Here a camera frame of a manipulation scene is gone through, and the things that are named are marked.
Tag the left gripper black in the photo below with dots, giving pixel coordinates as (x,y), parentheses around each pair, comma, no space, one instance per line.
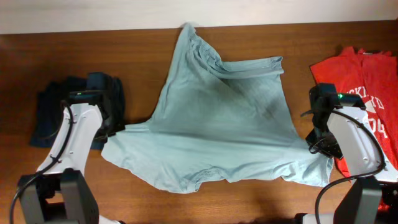
(119,125)

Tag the folded dark navy garment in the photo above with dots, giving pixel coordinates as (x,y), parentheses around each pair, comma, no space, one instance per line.
(50,110)

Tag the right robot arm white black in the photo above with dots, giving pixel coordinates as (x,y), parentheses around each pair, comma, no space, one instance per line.
(341,130)

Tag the light blue grey t-shirt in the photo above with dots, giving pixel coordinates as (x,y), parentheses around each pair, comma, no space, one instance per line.
(217,120)

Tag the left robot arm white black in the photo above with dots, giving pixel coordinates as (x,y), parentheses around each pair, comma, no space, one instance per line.
(57,192)

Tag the red t-shirt white print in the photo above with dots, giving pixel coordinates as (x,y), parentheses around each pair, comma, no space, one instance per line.
(373,77)

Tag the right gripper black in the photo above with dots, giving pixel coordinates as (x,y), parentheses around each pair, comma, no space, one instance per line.
(312,141)

